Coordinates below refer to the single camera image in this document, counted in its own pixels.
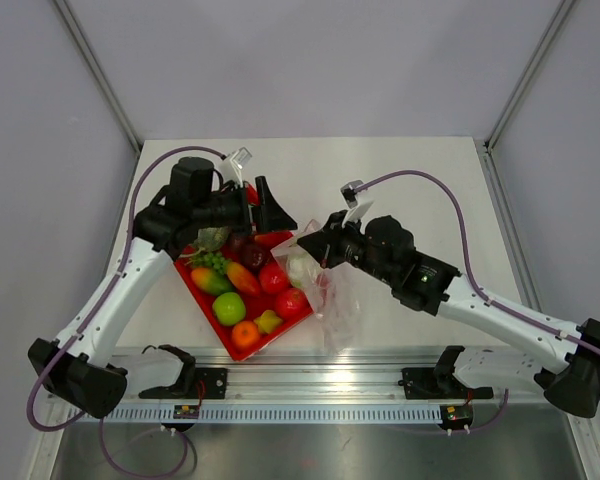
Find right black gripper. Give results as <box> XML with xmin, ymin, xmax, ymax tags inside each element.
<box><xmin>299</xmin><ymin>210</ymin><xmax>397</xmax><ymax>286</ymax></box>

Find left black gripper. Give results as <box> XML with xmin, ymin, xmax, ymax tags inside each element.
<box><xmin>193</xmin><ymin>176</ymin><xmax>296</xmax><ymax>237</ymax></box>

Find white cauliflower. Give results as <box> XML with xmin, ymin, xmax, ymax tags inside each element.
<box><xmin>286</xmin><ymin>254</ymin><xmax>313</xmax><ymax>289</ymax></box>

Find clear zip top bag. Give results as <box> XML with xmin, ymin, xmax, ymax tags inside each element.
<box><xmin>272</xmin><ymin>219</ymin><xmax>362</xmax><ymax>355</ymax></box>

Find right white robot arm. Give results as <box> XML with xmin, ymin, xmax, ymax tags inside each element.
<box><xmin>298</xmin><ymin>211</ymin><xmax>600</xmax><ymax>418</ymax></box>

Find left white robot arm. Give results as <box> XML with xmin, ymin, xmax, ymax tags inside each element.
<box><xmin>27</xmin><ymin>157</ymin><xmax>297</xmax><ymax>419</ymax></box>

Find dark red plum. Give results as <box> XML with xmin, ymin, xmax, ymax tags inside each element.
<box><xmin>240</xmin><ymin>243</ymin><xmax>272</xmax><ymax>274</ymax></box>

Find red tomato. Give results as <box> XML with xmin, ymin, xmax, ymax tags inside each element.
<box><xmin>258</xmin><ymin>262</ymin><xmax>290</xmax><ymax>295</ymax></box>

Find red orange mango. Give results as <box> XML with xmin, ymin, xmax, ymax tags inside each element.
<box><xmin>226</xmin><ymin>261</ymin><xmax>262</xmax><ymax>297</ymax></box>

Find green grapes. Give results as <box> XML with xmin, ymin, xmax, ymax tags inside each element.
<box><xmin>190</xmin><ymin>251</ymin><xmax>230</xmax><ymax>275</ymax></box>

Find red plastic tray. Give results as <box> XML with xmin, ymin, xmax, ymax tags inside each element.
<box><xmin>175</xmin><ymin>229</ymin><xmax>312</xmax><ymax>361</ymax></box>

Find red apple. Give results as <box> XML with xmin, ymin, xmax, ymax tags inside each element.
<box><xmin>274</xmin><ymin>287</ymin><xmax>310</xmax><ymax>320</ymax></box>

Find yellow green mango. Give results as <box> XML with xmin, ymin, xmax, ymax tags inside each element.
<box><xmin>190</xmin><ymin>267</ymin><xmax>234</xmax><ymax>297</ymax></box>

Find green apple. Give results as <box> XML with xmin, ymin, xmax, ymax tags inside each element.
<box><xmin>212</xmin><ymin>292</ymin><xmax>246</xmax><ymax>327</ymax></box>

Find yellow starfruit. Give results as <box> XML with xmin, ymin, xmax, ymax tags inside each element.
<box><xmin>253</xmin><ymin>310</ymin><xmax>284</xmax><ymax>335</ymax></box>

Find orange fruit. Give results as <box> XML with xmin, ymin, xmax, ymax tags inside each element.
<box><xmin>231</xmin><ymin>320</ymin><xmax>261</xmax><ymax>351</ymax></box>

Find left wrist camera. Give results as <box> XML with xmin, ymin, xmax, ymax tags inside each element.
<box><xmin>226</xmin><ymin>147</ymin><xmax>252</xmax><ymax>170</ymax></box>

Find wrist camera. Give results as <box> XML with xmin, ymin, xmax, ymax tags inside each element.
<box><xmin>226</xmin><ymin>147</ymin><xmax>252</xmax><ymax>170</ymax></box>
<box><xmin>340</xmin><ymin>180</ymin><xmax>373</xmax><ymax>226</ymax></box>

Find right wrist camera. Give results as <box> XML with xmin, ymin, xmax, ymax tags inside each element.
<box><xmin>340</xmin><ymin>180</ymin><xmax>373</xmax><ymax>226</ymax></box>

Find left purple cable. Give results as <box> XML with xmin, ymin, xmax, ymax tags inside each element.
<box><xmin>25</xmin><ymin>145</ymin><xmax>231</xmax><ymax>474</ymax></box>

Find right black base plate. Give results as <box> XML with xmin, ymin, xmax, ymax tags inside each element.
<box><xmin>398</xmin><ymin>345</ymin><xmax>494</xmax><ymax>401</ymax></box>

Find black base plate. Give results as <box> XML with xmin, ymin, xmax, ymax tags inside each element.
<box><xmin>138</xmin><ymin>344</ymin><xmax>228</xmax><ymax>400</ymax></box>
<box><xmin>398</xmin><ymin>345</ymin><xmax>494</xmax><ymax>401</ymax></box>

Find aluminium mounting rail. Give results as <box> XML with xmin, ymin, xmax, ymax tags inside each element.
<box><xmin>109</xmin><ymin>348</ymin><xmax>541</xmax><ymax>401</ymax></box>

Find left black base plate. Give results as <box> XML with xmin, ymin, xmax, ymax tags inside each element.
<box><xmin>138</xmin><ymin>344</ymin><xmax>228</xmax><ymax>400</ymax></box>

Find white slotted cable duct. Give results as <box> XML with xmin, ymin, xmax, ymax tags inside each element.
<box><xmin>67</xmin><ymin>403</ymin><xmax>444</xmax><ymax>425</ymax></box>

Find left aluminium frame post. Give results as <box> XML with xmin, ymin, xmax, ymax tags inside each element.
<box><xmin>50</xmin><ymin>0</ymin><xmax>144</xmax><ymax>157</ymax></box>

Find aluminium frame post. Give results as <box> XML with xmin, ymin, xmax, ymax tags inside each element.
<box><xmin>484</xmin><ymin>0</ymin><xmax>579</xmax><ymax>154</ymax></box>
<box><xmin>50</xmin><ymin>0</ymin><xmax>144</xmax><ymax>157</ymax></box>

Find right aluminium frame post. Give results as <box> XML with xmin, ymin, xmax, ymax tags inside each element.
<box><xmin>484</xmin><ymin>0</ymin><xmax>579</xmax><ymax>154</ymax></box>

